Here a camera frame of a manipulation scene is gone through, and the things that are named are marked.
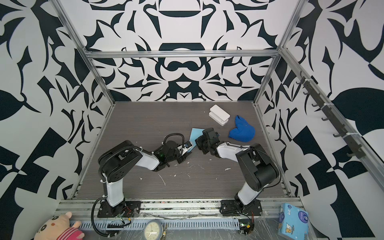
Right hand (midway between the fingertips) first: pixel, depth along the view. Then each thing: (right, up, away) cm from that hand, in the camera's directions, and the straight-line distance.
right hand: (194, 140), depth 92 cm
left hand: (-3, -4, 0) cm, 5 cm away
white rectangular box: (+17, +15, +12) cm, 26 cm away
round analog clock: (-19, -35, -26) cm, 48 cm away
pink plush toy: (-58, -33, -28) cm, 73 cm away
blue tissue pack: (+43, -32, -26) cm, 60 cm away
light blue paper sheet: (+1, +3, +7) cm, 8 cm away
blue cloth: (+33, +4, +8) cm, 34 cm away
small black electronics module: (+24, -37, -21) cm, 49 cm away
